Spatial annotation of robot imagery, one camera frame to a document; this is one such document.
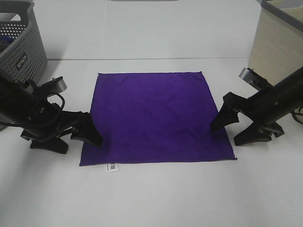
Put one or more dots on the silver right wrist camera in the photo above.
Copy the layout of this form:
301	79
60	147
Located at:
254	79

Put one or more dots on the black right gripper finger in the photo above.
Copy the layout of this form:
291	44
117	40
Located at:
251	135
225	116

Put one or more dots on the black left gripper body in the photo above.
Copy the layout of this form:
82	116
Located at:
49	119

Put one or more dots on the dark cloth inside basket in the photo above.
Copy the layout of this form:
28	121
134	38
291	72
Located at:
4	41

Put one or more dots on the beige storage bin grey rim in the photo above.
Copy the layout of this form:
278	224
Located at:
278	43

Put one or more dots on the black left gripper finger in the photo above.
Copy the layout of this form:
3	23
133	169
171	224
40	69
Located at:
56	145
85	130

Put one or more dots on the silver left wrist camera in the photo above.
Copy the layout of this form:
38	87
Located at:
56	85

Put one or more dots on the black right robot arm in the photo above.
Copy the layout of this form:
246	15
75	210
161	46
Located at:
287	95

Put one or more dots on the grey perforated plastic basket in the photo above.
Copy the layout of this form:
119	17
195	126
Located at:
24	57

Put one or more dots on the purple towel with white tag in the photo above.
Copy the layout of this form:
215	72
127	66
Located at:
154	118

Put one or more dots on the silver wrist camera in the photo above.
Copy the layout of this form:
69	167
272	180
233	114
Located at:
56	85
254	79

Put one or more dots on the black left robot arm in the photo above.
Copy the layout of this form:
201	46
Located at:
17	101

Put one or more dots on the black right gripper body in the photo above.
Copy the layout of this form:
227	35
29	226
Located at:
258	109

